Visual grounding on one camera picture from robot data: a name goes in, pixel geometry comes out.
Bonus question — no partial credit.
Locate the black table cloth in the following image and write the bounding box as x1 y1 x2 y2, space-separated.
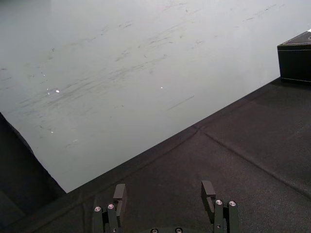
0 77 311 233

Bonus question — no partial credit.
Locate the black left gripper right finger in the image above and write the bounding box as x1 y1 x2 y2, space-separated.
201 180 239 233

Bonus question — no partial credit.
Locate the black box with white stitching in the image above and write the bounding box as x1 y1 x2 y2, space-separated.
277 31 311 84

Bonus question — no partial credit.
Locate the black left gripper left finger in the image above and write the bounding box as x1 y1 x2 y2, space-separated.
93 183 128 233

